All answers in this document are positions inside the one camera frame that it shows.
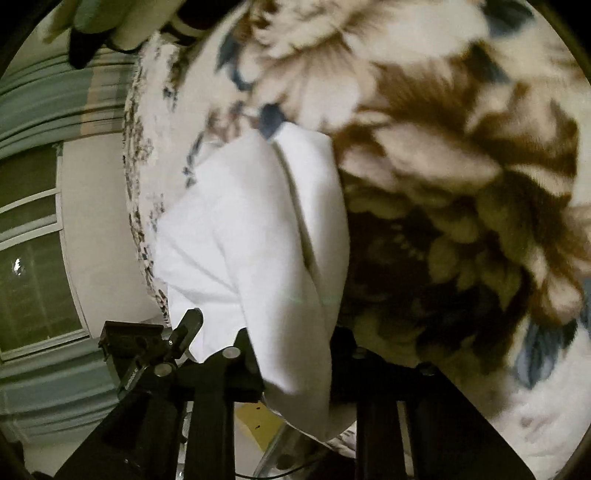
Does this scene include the floral fleece blanket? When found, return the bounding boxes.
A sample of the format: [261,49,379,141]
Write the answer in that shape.
[123,1,590,479]

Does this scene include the striped green curtain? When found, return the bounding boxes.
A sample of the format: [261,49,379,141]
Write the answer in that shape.
[0,48,139,160]

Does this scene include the black sock white logo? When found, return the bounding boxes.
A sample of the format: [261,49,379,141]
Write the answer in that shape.
[159,0,242,47]

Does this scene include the beige sock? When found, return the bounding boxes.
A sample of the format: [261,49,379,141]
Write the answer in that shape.
[39,0,80,44]

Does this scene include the window with white frame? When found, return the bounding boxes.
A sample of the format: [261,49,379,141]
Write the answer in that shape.
[1,143,88,361]

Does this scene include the white small garment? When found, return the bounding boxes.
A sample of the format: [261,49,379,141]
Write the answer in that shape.
[154,123,355,441]

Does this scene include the yellow box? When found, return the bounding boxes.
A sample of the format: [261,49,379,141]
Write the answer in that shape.
[235,402,284,452]

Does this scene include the black grey striped sock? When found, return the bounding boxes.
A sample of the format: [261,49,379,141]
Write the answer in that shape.
[68,0,133,70]

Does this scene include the cream sock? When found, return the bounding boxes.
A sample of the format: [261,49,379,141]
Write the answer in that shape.
[107,0,184,52]

